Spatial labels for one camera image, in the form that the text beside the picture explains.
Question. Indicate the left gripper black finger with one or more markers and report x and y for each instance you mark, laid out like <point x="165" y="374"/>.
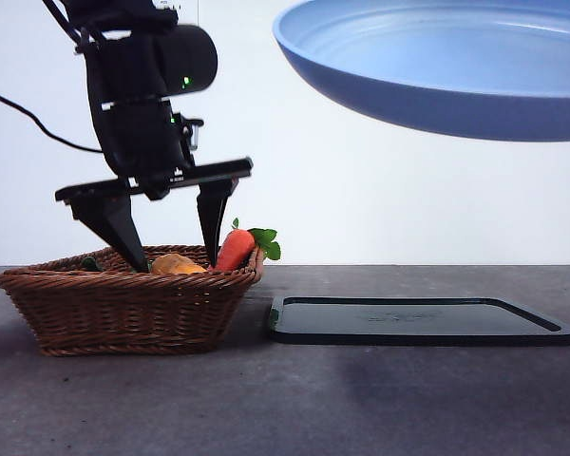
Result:
<point x="116" y="223"/>
<point x="214" y="214"/>

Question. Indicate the blue round plate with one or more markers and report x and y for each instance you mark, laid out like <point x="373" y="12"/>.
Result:
<point x="432" y="71"/>

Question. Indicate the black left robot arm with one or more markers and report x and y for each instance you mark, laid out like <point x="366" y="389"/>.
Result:
<point x="123" y="62"/>

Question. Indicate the brown wicker basket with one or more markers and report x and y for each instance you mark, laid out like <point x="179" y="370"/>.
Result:
<point x="123" y="313"/>

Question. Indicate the orange carrot with green leaves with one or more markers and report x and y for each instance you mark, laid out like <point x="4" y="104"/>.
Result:
<point x="235" y="249"/>

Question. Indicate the green chili pepper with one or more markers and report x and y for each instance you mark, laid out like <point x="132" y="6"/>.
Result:
<point x="92" y="264"/>

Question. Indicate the brown egg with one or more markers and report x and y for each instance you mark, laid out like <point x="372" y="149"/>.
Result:
<point x="171" y="260"/>

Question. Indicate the black rectangular tray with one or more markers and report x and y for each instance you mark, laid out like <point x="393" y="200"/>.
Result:
<point x="408" y="330"/>

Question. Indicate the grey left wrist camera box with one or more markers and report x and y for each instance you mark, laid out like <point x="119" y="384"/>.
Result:
<point x="191" y="135"/>

